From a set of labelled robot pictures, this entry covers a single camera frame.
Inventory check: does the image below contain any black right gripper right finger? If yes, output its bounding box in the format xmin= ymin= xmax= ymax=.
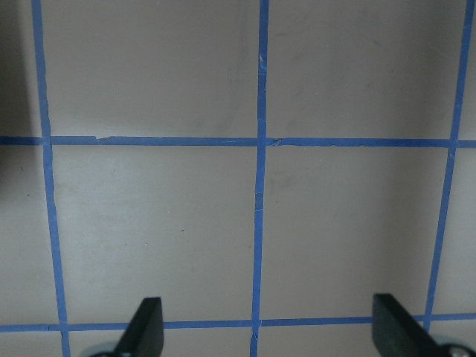
xmin=373 ymin=294 xmax=443 ymax=357

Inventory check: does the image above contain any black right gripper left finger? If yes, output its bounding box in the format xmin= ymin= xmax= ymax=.
xmin=112 ymin=297 xmax=164 ymax=357

